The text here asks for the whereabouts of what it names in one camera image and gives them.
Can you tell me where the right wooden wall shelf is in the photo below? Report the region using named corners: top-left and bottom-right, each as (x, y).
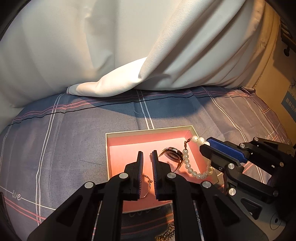
top-left (278, 8), bottom-right (295, 57)

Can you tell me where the white curtain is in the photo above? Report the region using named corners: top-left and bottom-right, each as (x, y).
top-left (0, 0), bottom-right (276, 130)

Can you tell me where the green box pink interior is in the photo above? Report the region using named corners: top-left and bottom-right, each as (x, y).
top-left (105, 125), bottom-right (220, 213)

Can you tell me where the blue wall poster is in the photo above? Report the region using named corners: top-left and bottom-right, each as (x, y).
top-left (281, 78), bottom-right (296, 122)

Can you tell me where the rose gold bangle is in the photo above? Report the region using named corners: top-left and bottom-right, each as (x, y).
top-left (140, 174), bottom-right (153, 199)

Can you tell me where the brown leather strap watch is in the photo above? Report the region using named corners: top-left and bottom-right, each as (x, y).
top-left (158, 147), bottom-right (184, 172)

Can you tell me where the white pearl bracelet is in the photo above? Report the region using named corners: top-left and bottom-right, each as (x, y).
top-left (181, 135), bottom-right (215, 180)

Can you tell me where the silver chain necklace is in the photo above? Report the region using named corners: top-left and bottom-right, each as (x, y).
top-left (157, 220), bottom-right (176, 241)

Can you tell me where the blue plaid bed sheet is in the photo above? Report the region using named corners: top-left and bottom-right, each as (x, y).
top-left (1, 87), bottom-right (291, 240)

